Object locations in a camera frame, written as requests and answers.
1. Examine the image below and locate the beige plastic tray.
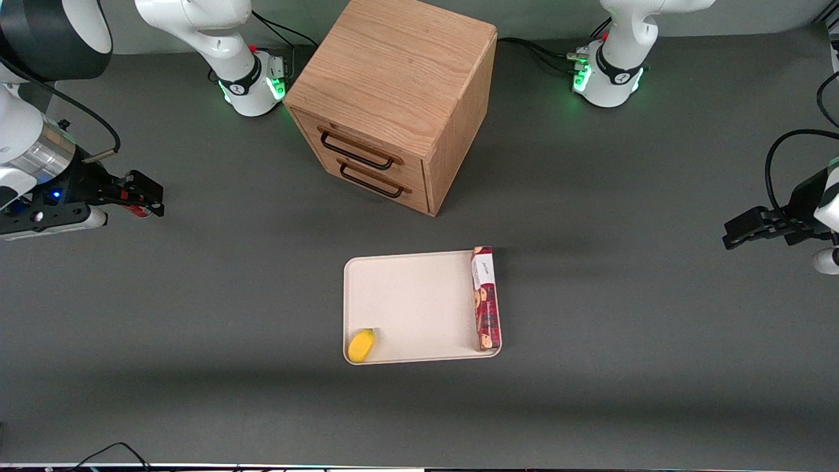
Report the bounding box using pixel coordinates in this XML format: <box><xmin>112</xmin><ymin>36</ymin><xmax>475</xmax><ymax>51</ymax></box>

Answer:
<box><xmin>343</xmin><ymin>248</ymin><xmax>503</xmax><ymax>366</ymax></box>

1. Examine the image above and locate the yellow toy fruit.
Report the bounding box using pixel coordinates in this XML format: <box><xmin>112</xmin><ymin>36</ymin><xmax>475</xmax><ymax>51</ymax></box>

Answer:
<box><xmin>347</xmin><ymin>328</ymin><xmax>378</xmax><ymax>364</ymax></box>

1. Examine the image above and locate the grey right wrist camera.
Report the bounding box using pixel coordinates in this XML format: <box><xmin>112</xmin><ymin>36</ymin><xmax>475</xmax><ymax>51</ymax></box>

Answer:
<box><xmin>0</xmin><ymin>203</ymin><xmax>109</xmax><ymax>241</ymax></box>

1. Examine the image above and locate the black metal drawer handle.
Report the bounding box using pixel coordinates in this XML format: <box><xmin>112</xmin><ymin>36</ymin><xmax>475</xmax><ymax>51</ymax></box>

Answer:
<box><xmin>337</xmin><ymin>159</ymin><xmax>413</xmax><ymax>199</ymax></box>
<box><xmin>319</xmin><ymin>127</ymin><xmax>404</xmax><ymax>172</ymax></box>

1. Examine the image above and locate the black right base cable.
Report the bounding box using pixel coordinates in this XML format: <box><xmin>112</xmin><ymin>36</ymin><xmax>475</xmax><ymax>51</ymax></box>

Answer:
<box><xmin>250</xmin><ymin>9</ymin><xmax>320</xmax><ymax>66</ymax></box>

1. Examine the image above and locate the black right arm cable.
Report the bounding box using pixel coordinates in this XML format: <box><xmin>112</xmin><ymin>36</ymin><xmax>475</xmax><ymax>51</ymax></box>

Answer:
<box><xmin>0</xmin><ymin>56</ymin><xmax>122</xmax><ymax>164</ymax></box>

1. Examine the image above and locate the black left gripper cable loop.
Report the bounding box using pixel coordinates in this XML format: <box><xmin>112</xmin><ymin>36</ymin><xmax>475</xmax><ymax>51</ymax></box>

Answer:
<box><xmin>764</xmin><ymin>128</ymin><xmax>839</xmax><ymax>221</ymax></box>

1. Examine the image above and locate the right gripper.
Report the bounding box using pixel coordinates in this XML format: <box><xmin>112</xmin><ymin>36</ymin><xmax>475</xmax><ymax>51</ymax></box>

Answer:
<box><xmin>0</xmin><ymin>147</ymin><xmax>165</xmax><ymax>218</ymax></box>

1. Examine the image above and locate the wooden drawer front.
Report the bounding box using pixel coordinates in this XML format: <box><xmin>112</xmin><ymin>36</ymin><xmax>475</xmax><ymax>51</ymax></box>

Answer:
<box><xmin>290</xmin><ymin>108</ymin><xmax>428</xmax><ymax>191</ymax></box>
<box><xmin>313</xmin><ymin>152</ymin><xmax>431</xmax><ymax>216</ymax></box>

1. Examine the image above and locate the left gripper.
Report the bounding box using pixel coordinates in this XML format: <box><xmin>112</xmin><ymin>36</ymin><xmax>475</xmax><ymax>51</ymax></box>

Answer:
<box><xmin>722</xmin><ymin>167</ymin><xmax>834</xmax><ymax>251</ymax></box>

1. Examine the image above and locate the wooden drawer cabinet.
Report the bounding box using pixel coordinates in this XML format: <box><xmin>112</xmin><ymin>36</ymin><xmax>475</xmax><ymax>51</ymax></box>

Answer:
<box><xmin>283</xmin><ymin>0</ymin><xmax>499</xmax><ymax>218</ymax></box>

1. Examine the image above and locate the thin black cable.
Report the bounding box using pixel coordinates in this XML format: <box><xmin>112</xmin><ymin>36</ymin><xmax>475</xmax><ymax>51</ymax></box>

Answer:
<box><xmin>64</xmin><ymin>442</ymin><xmax>153</xmax><ymax>472</ymax></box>

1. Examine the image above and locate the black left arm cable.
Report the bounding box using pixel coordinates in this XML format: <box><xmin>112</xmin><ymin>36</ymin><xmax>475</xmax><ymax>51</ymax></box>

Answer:
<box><xmin>815</xmin><ymin>70</ymin><xmax>839</xmax><ymax>129</ymax></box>

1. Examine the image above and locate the red cookie box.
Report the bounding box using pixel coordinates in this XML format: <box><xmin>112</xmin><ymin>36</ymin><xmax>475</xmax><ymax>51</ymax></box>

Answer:
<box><xmin>470</xmin><ymin>246</ymin><xmax>503</xmax><ymax>353</ymax></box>

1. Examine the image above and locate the black left base cable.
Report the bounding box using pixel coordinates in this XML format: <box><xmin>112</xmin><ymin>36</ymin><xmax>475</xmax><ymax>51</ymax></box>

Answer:
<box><xmin>496</xmin><ymin>37</ymin><xmax>585</xmax><ymax>75</ymax></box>

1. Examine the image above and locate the black base cable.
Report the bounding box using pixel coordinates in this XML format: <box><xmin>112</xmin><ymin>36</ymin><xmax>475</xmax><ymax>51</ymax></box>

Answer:
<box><xmin>250</xmin><ymin>9</ymin><xmax>320</xmax><ymax>66</ymax></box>
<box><xmin>496</xmin><ymin>37</ymin><xmax>585</xmax><ymax>75</ymax></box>

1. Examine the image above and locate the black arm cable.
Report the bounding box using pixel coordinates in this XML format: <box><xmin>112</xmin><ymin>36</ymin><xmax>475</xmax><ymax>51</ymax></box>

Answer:
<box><xmin>0</xmin><ymin>56</ymin><xmax>122</xmax><ymax>164</ymax></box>
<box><xmin>815</xmin><ymin>70</ymin><xmax>839</xmax><ymax>129</ymax></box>

